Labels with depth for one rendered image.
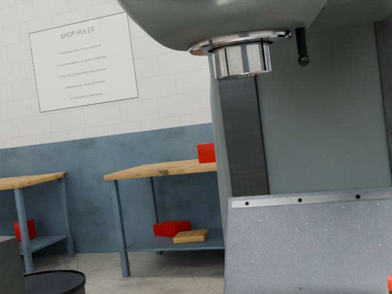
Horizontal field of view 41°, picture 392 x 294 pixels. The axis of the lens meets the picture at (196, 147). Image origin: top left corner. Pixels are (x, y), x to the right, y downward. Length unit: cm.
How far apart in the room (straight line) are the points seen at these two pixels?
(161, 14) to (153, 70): 478
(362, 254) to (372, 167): 12
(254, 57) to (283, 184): 43
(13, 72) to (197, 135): 222
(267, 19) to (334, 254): 47
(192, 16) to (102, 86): 507
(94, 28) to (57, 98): 84
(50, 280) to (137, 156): 279
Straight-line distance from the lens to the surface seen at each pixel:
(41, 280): 267
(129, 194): 537
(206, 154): 435
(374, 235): 79
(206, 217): 507
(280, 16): 38
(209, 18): 37
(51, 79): 578
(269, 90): 82
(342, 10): 57
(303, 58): 43
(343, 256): 78
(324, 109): 80
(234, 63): 42
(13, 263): 63
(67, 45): 567
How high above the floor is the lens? 125
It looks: 3 degrees down
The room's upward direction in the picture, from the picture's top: 7 degrees counter-clockwise
